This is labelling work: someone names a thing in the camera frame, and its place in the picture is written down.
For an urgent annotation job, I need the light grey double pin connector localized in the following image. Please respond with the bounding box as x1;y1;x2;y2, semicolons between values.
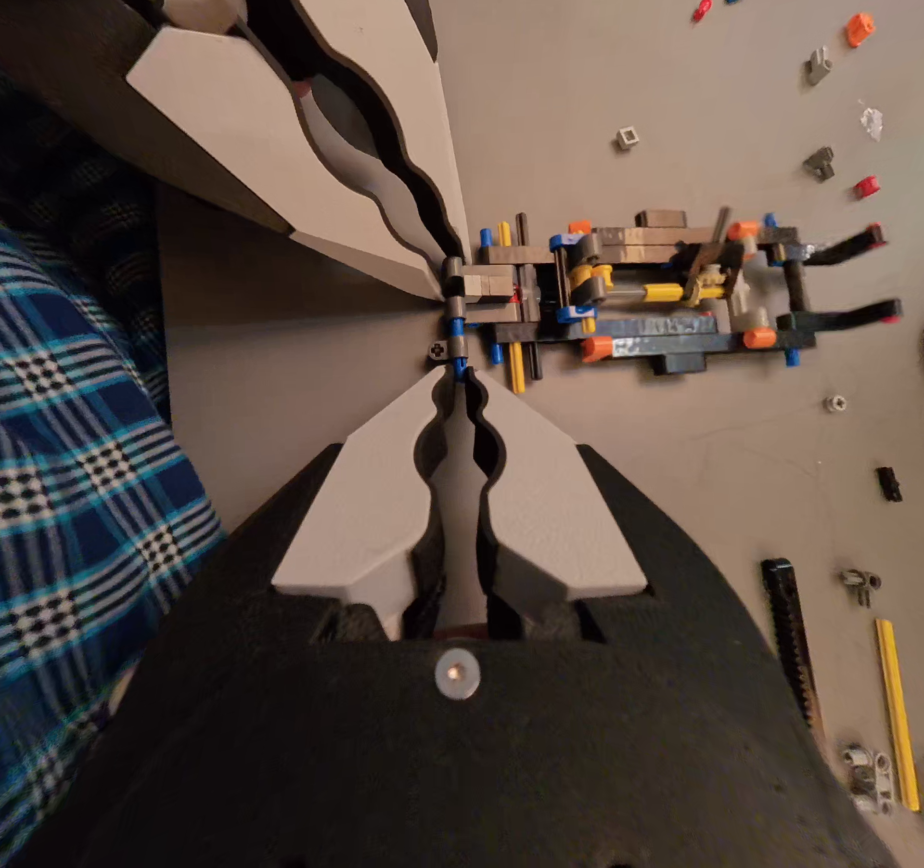
839;743;897;813

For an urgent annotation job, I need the black lego gear rack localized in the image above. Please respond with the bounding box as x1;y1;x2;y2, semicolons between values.
760;557;829;757

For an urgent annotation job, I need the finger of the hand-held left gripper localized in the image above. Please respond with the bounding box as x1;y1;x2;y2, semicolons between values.
238;0;472;266
126;0;449;303

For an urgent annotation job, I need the dark grey lego cross connector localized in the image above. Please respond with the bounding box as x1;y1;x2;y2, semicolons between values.
839;568;884;608

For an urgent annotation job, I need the person in blue plaid shirt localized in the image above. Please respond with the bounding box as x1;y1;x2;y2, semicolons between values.
0;74;228;868

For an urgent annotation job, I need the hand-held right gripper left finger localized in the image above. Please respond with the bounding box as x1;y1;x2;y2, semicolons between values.
270;367;457;639

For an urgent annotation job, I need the lego car chassis assembly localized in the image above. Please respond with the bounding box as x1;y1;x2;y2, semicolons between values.
442;211;903;396

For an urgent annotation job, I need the grey connector with blue pins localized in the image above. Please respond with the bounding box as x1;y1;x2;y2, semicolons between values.
427;295;470;385

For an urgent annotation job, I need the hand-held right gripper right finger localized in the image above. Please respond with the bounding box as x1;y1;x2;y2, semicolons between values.
464;368;648;632

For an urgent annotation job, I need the yellow lego axle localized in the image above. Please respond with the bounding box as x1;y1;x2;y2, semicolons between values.
874;618;922;814

